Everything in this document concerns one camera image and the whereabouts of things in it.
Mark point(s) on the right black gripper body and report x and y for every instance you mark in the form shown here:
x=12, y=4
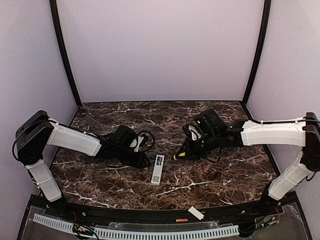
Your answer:
x=189, y=147

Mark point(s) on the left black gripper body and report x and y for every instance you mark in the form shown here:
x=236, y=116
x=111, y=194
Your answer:
x=135, y=157

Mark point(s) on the yellow handled screwdriver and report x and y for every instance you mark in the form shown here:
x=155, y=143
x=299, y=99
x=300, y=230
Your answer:
x=179, y=156

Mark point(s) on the white remote control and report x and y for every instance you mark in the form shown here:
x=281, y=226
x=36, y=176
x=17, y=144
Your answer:
x=157, y=172

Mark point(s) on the white battery cover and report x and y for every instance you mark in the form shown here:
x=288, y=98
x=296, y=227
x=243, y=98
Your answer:
x=196, y=213

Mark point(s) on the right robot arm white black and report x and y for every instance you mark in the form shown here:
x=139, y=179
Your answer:
x=210, y=132

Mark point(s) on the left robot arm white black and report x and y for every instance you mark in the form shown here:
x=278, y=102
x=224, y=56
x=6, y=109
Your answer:
x=40, y=131

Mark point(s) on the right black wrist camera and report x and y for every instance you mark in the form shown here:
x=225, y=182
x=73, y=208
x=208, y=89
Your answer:
x=191, y=131

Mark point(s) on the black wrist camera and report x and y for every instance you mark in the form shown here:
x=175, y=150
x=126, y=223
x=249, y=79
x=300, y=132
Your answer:
x=191, y=131
x=141, y=140

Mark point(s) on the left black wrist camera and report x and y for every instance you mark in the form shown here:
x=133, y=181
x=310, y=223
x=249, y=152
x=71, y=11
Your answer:
x=141, y=140

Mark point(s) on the black front table rail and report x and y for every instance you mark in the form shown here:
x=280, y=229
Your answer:
x=242, y=214

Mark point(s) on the white slotted cable duct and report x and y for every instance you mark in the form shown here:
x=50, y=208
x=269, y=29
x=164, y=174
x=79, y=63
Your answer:
x=122, y=231

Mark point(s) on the right black frame post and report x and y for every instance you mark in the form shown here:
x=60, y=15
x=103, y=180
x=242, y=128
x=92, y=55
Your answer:
x=258, y=51

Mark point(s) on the black frame post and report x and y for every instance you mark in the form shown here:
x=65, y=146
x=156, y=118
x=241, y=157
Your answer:
x=63, y=52
x=258, y=51

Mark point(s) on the left black frame post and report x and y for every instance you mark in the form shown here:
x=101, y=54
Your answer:
x=63, y=52

